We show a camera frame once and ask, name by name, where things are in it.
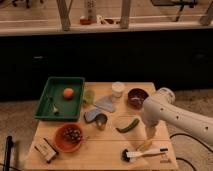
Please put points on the small metal utensil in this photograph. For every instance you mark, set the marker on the small metal utensil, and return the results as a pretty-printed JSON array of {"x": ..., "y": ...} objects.
[{"x": 55, "y": 110}]

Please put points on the black white dish brush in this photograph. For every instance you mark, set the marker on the black white dish brush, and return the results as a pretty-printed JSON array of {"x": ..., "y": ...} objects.
[{"x": 127, "y": 155}]

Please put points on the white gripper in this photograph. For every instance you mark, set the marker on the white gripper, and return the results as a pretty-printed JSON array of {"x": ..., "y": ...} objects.
[{"x": 151, "y": 124}]

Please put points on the yellow banana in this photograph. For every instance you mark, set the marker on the yellow banana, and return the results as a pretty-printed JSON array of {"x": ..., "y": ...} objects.
[{"x": 145, "y": 145}]

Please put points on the white cup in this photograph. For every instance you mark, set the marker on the white cup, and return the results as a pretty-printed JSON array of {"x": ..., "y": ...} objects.
[{"x": 118, "y": 89}]

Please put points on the metal cup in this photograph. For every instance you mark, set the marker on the metal cup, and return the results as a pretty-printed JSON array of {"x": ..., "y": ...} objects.
[{"x": 101, "y": 121}]

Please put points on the green plastic tray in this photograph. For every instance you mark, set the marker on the green plastic tray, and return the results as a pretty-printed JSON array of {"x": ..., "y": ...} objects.
[{"x": 69, "y": 109}]

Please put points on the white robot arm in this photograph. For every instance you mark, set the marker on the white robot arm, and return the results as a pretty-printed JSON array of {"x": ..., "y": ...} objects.
[{"x": 159, "y": 106}]

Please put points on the red white bottle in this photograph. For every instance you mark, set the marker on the red white bottle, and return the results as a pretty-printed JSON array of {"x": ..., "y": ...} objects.
[{"x": 89, "y": 16}]

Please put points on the dark red bowl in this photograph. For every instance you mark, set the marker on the dark red bowl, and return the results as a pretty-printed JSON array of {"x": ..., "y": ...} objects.
[{"x": 136, "y": 97}]

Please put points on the light green cup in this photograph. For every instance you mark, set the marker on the light green cup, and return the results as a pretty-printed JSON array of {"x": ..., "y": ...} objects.
[{"x": 88, "y": 96}]

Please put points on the black stand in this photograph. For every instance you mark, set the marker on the black stand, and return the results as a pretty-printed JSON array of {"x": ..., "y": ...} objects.
[{"x": 7, "y": 156}]

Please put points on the orange ball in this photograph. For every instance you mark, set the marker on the orange ball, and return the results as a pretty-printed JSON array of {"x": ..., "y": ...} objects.
[{"x": 68, "y": 93}]

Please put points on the grey cloth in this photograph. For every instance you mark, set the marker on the grey cloth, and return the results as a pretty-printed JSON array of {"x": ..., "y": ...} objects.
[{"x": 106, "y": 104}]

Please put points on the orange bowl with nuts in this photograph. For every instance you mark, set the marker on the orange bowl with nuts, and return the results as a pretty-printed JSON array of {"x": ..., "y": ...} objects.
[{"x": 68, "y": 138}]

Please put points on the green pepper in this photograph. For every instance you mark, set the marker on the green pepper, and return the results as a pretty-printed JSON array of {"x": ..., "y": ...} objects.
[{"x": 130, "y": 127}]

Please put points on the small cardboard box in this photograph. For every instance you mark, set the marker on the small cardboard box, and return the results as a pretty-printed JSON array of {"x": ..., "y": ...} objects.
[{"x": 43, "y": 146}]

